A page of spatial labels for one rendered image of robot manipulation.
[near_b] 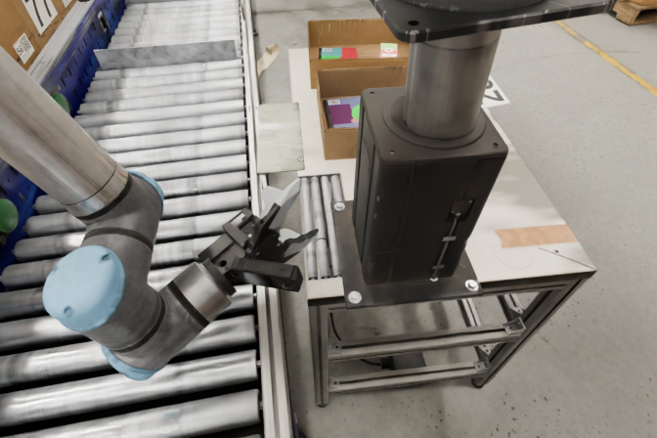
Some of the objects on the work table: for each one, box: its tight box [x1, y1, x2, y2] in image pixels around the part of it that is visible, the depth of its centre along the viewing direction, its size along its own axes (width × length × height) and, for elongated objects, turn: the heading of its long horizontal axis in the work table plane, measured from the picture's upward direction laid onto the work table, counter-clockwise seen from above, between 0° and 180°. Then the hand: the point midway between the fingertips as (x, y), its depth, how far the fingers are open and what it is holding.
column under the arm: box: [330, 86, 508, 310], centre depth 68 cm, size 26×26×33 cm
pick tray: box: [316, 66, 408, 160], centre depth 105 cm, size 28×38×10 cm
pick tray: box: [307, 19, 410, 89], centre depth 128 cm, size 28×38×10 cm
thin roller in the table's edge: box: [321, 176, 341, 278], centre depth 85 cm, size 2×28×2 cm, turn 6°
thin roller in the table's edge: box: [301, 178, 318, 281], centre depth 85 cm, size 2×28×2 cm, turn 6°
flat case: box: [319, 48, 358, 59], centre depth 130 cm, size 14×19×2 cm
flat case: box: [323, 97, 361, 128], centre depth 106 cm, size 14×19×2 cm
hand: (313, 207), depth 67 cm, fingers open, 14 cm apart
